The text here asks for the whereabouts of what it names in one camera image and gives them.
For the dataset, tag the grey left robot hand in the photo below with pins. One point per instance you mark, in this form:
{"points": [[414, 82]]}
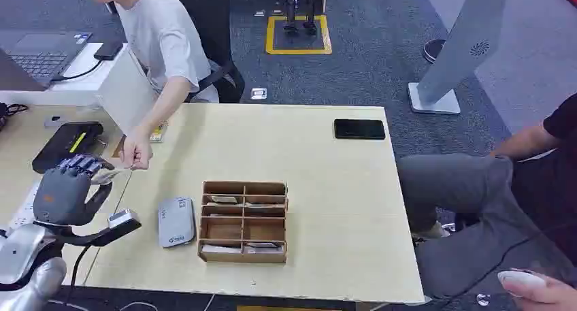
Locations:
{"points": [[61, 196]]}

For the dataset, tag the grey laptop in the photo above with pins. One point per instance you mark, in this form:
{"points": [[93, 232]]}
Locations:
{"points": [[38, 56]]}

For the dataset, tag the yellow card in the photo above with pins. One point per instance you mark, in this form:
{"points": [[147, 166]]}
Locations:
{"points": [[157, 133]]}

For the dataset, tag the black robot legs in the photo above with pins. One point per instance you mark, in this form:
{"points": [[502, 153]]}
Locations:
{"points": [[297, 7]]}

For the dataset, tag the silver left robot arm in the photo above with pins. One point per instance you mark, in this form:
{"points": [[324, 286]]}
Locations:
{"points": [[22, 255]]}

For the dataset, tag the grey card case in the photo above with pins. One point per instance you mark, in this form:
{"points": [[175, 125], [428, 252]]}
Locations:
{"points": [[176, 222]]}

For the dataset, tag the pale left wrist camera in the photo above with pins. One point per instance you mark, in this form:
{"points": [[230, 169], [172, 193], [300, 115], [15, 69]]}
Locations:
{"points": [[121, 218]]}

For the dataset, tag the person beside the desk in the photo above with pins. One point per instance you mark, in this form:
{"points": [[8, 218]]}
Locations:
{"points": [[487, 210]]}

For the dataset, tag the small silver adapter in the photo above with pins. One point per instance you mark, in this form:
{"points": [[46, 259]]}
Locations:
{"points": [[55, 121]]}

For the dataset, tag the white power strip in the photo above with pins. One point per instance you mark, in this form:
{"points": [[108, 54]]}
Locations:
{"points": [[22, 210]]}

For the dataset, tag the silver floor outlet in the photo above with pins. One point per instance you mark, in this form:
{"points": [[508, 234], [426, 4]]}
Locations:
{"points": [[258, 93]]}

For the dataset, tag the black office chair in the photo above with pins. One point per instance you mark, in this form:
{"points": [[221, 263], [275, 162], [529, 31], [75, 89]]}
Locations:
{"points": [[212, 29]]}

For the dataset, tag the card in box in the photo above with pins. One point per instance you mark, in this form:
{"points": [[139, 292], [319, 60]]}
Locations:
{"points": [[259, 205], [221, 249], [224, 199], [263, 246]]}

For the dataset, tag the black smartphone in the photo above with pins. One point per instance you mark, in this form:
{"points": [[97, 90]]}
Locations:
{"points": [[359, 129]]}

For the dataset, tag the grey standing panel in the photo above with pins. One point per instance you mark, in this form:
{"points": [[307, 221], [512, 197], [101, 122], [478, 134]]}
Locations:
{"points": [[464, 43]]}

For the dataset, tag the white card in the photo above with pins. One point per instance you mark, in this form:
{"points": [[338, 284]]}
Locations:
{"points": [[106, 175]]}

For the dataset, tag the wooden card box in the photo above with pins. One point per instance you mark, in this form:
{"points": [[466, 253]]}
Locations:
{"points": [[243, 222]]}

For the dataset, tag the person's right hand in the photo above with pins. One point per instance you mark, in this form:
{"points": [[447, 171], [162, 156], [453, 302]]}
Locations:
{"points": [[135, 151]]}

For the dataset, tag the black power bank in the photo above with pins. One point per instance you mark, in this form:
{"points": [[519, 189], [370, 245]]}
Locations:
{"points": [[108, 50]]}

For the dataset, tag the white side cabinet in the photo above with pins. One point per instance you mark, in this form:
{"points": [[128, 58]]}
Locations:
{"points": [[124, 88]]}

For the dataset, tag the person's hand with white controller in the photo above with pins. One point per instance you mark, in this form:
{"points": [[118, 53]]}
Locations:
{"points": [[545, 295]]}

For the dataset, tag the person across the desk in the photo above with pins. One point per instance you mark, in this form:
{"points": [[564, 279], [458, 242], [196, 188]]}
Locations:
{"points": [[162, 34]]}

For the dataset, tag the round black base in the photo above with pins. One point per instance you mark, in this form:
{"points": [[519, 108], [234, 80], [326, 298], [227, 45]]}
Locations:
{"points": [[432, 49]]}

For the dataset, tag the black device with yellow strip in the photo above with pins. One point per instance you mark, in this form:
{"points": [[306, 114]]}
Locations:
{"points": [[63, 144]]}

